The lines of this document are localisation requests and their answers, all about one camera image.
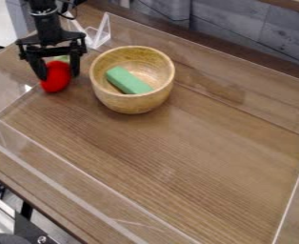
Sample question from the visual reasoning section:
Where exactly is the green rectangular block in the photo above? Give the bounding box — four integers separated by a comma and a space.
105, 67, 153, 94

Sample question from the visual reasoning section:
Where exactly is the light wooden bowl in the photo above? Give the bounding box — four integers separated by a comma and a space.
89, 46, 176, 114

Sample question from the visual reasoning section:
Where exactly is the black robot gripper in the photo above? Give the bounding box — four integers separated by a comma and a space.
15, 30, 88, 80

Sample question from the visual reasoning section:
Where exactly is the black metal bracket with bolt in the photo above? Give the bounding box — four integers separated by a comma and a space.
13, 213, 60, 244

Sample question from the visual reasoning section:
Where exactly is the red plush fruit green leaf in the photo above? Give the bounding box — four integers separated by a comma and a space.
41, 55, 71, 92

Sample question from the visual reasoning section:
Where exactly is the black table leg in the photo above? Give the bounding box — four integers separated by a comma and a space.
20, 202, 33, 220

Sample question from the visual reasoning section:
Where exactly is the clear acrylic enclosure wall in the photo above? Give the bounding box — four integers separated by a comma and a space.
0, 8, 299, 244

